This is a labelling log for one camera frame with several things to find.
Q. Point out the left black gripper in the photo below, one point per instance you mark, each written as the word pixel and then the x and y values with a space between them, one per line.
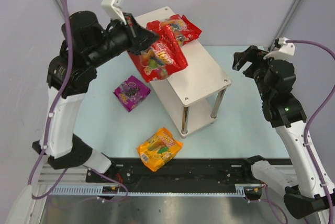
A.
pixel 133 36

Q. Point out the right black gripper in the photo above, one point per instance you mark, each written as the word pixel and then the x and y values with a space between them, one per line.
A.
pixel 252 65

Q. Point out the red candy bag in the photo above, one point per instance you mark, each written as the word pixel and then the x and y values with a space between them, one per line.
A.
pixel 162 59
pixel 184 30

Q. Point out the orange mango candy bag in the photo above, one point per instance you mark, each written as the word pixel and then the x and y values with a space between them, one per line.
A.
pixel 159 149

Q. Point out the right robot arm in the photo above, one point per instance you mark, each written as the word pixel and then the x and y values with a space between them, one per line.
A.
pixel 311 190

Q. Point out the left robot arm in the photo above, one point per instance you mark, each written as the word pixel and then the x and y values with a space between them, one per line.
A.
pixel 69 77

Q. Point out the purple candy bag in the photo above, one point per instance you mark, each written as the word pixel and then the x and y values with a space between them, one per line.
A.
pixel 131 93

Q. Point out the white two-tier shelf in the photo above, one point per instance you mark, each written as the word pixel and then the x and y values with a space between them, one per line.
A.
pixel 192 97

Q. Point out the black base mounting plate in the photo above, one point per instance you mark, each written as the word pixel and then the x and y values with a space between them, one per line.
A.
pixel 132 170

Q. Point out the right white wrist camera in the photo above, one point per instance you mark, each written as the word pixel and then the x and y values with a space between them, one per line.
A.
pixel 283 50

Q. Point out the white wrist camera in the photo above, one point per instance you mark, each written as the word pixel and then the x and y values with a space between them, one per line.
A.
pixel 283 50
pixel 113 9

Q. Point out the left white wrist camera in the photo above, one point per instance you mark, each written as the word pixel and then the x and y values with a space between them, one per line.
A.
pixel 113 9

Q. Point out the aluminium rail with cable duct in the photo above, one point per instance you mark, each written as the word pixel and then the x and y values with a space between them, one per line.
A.
pixel 74 183

